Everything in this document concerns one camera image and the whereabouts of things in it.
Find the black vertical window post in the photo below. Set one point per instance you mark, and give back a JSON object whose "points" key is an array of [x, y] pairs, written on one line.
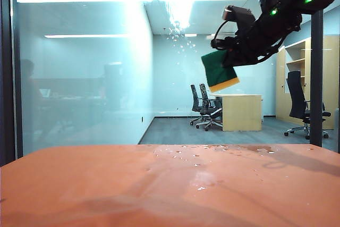
{"points": [[316, 78]]}

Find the black mesh office chair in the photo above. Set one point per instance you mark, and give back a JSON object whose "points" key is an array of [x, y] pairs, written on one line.
{"points": [[195, 99], [205, 104]]}

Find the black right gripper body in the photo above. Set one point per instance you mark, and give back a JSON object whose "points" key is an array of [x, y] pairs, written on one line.
{"points": [[257, 41]]}

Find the glass window pane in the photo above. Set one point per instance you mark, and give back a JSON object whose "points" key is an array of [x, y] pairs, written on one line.
{"points": [[79, 110]]}

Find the dark window frame edge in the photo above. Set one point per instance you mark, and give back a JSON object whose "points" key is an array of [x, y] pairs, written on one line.
{"points": [[6, 78]]}

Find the orange table mat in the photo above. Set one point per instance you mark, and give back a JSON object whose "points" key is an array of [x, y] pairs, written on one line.
{"points": [[106, 192]]}

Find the yellow sponge with green scourer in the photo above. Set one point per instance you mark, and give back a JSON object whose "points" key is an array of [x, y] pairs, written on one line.
{"points": [[216, 70]]}

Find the tall black high-back office chair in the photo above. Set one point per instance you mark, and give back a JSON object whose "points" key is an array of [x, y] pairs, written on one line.
{"points": [[296, 96]]}

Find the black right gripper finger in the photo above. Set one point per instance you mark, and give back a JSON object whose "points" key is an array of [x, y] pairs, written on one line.
{"points": [[229, 59], [221, 43]]}

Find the light wooden office desk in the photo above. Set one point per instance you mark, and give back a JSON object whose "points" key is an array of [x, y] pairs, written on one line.
{"points": [[240, 114]]}

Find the light wooden shelf cabinet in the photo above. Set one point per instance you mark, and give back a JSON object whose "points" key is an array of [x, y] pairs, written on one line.
{"points": [[280, 83]]}

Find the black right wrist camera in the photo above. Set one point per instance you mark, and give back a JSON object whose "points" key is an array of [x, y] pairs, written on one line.
{"points": [[239, 13]]}

